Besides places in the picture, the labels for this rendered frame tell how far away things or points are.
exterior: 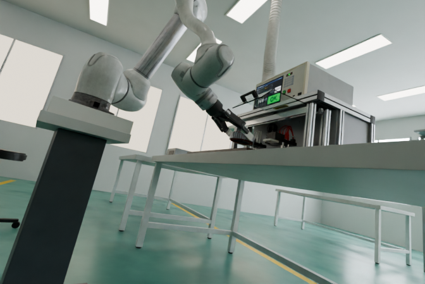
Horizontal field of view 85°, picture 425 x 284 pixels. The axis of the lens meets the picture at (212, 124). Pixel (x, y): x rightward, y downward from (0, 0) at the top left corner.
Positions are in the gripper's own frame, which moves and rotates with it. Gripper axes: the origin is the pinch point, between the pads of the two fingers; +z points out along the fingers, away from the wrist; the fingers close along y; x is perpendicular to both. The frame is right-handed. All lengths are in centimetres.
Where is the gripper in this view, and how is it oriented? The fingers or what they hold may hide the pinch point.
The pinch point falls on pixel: (241, 136)
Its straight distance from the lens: 105.5
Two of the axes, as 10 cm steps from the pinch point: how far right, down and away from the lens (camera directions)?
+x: 5.9, -7.0, 4.1
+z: 6.7, 7.0, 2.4
